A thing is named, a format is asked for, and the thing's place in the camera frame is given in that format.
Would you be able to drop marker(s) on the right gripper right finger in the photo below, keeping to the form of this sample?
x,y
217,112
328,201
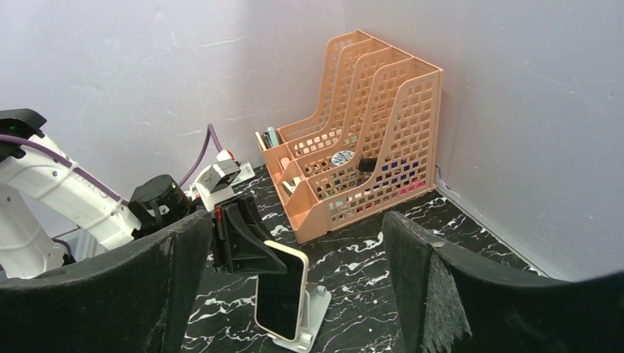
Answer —
x,y
450,299

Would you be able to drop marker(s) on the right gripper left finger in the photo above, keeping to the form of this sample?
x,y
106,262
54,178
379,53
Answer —
x,y
135,298

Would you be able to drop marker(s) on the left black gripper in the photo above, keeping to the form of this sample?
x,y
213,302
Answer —
x,y
239,236

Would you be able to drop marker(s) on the white case phone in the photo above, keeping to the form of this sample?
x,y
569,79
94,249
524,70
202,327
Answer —
x,y
280,298

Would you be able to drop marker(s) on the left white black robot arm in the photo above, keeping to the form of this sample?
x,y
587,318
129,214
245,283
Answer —
x,y
33,165

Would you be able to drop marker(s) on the white phone stand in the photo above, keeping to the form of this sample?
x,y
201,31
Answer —
x,y
316,303

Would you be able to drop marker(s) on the white stapler in organizer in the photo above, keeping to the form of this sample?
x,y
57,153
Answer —
x,y
290,186

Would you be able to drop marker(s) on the teal white eraser block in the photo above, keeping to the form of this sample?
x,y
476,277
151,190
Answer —
x,y
274,139

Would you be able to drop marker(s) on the round blue white tin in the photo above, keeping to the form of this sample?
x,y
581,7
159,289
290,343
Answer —
x,y
341,157

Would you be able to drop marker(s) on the blue black item in organizer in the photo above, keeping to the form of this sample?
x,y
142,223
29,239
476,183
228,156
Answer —
x,y
367,165

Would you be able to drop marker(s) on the orange plastic file organizer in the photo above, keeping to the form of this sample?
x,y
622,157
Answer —
x,y
377,101

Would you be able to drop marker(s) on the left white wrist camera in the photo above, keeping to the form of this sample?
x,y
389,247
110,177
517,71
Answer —
x,y
213,185

